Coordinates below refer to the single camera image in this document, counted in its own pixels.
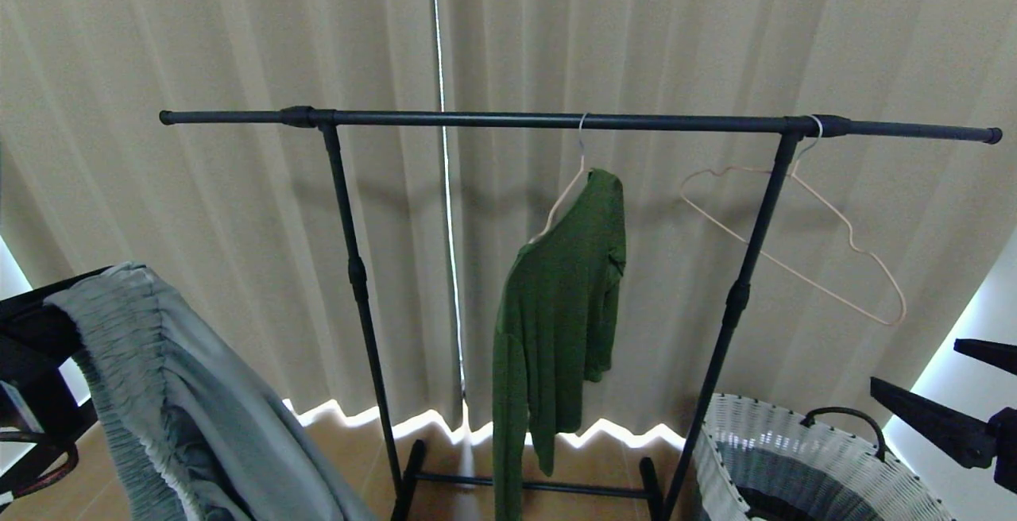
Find pink clothes hanger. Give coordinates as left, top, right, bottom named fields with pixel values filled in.
left=679, top=114, right=908, bottom=328
left=529, top=113, right=593, bottom=245

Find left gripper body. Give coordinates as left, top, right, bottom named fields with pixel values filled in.
left=0, top=267, right=112, bottom=498

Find white laundry basket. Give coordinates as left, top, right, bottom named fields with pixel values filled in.
left=690, top=393, right=958, bottom=521

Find black clothes rack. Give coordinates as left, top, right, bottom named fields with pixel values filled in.
left=158, top=106, right=1003, bottom=521

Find green long-sleeved shirt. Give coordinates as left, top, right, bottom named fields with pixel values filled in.
left=491, top=168, right=628, bottom=521

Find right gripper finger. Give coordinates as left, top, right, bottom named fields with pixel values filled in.
left=953, top=338, right=1017, bottom=376
left=870, top=376, right=998, bottom=470

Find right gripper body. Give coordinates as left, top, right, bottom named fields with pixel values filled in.
left=988, top=407, right=1017, bottom=495

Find pale grey shorts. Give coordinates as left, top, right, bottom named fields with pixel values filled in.
left=44, top=261, right=378, bottom=521

